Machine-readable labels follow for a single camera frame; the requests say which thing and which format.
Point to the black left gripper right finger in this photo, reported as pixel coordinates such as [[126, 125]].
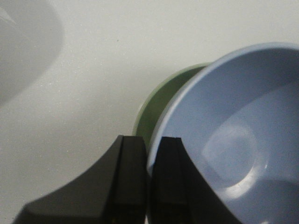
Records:
[[178, 192]]

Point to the green bowl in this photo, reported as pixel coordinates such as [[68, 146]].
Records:
[[159, 98]]

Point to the blue bowl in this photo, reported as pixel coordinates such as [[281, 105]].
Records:
[[238, 119]]

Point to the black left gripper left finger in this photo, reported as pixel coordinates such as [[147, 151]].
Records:
[[112, 191]]

